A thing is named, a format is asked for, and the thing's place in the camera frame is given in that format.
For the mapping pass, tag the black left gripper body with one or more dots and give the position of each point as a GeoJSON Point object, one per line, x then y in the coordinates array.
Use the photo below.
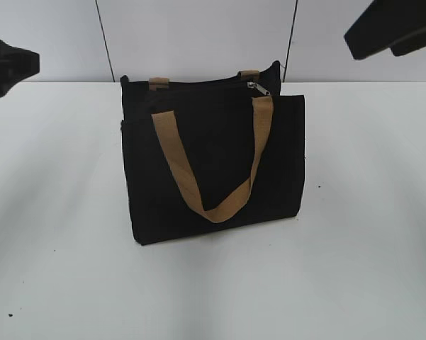
{"type": "Point", "coordinates": [16, 65]}

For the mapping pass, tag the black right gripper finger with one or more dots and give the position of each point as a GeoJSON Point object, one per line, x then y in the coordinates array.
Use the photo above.
{"type": "Point", "coordinates": [399, 26]}

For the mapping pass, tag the silver zipper pull with ring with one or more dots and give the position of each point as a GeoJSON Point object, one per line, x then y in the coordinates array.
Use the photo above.
{"type": "Point", "coordinates": [259, 88]}

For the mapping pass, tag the black tote bag tan handles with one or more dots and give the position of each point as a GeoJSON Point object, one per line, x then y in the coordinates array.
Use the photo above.
{"type": "Point", "coordinates": [209, 156]}

